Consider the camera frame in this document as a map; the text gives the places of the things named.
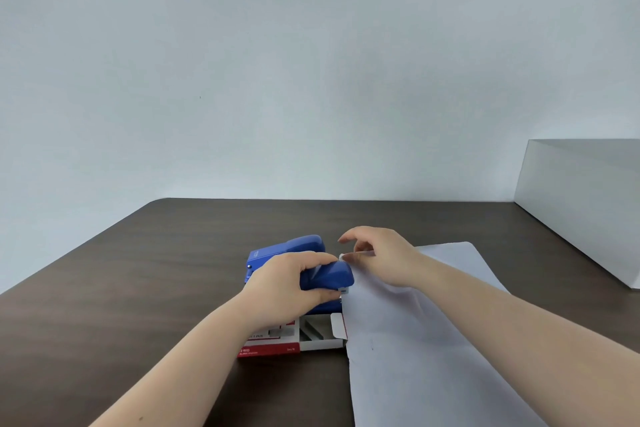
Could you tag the person's left forearm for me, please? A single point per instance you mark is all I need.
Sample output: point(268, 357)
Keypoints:
point(180, 366)

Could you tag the white paper sheet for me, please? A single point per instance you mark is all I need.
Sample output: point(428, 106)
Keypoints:
point(400, 356)

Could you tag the red and white staple box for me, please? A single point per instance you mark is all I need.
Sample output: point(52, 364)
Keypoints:
point(310, 334)

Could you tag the person's right forearm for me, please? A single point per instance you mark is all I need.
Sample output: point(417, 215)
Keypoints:
point(525, 336)

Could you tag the blue stapler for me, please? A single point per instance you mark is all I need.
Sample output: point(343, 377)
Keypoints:
point(327, 275)

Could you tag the person's right thumb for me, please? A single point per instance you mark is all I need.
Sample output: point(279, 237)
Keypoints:
point(361, 255)

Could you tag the person's left thumb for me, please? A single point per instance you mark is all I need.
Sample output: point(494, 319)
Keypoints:
point(322, 295)

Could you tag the blue hole punch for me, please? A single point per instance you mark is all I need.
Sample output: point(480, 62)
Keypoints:
point(290, 249)

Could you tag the white cardboard box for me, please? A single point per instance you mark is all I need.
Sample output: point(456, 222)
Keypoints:
point(585, 196)

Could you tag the person's right hand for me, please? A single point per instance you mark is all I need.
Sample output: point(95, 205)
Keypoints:
point(392, 256)

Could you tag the person's left hand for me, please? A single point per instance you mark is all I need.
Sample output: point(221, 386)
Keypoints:
point(275, 286)

